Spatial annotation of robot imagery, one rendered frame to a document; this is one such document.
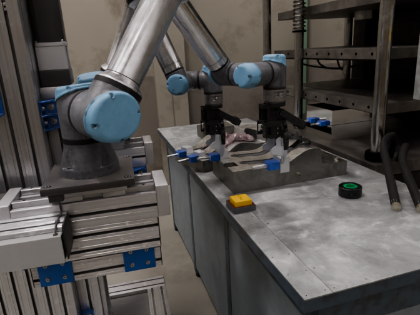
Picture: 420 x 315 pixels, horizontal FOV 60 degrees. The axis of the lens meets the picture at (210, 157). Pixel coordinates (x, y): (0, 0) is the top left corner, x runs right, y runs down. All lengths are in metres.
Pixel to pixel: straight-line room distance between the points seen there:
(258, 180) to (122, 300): 0.91
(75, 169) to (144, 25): 0.39
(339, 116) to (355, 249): 1.25
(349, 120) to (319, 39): 2.08
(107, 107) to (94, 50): 2.90
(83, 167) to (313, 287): 0.62
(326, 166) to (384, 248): 0.55
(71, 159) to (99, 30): 2.79
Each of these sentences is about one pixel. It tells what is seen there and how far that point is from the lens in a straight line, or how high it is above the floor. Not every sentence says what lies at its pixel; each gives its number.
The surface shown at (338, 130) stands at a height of 0.84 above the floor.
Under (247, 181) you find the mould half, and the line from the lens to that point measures 1.41.
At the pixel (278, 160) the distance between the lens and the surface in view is 1.30.
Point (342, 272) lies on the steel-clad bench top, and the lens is 0.98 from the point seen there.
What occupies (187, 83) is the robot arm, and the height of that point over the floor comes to 1.22.
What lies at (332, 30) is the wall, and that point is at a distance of 4.31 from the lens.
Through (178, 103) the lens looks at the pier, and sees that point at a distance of 3.64.
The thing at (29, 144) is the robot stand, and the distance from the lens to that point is 1.18.
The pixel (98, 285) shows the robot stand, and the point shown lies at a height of 0.56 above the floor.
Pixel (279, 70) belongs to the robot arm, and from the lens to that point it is 1.21.
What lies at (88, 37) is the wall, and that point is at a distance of 3.70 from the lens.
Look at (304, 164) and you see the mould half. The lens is 1.50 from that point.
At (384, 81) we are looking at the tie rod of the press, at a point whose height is 1.15.
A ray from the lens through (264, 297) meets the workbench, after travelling 1.27.
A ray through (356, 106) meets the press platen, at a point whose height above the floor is 1.01.
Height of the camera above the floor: 1.34
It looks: 17 degrees down
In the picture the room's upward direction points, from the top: 3 degrees counter-clockwise
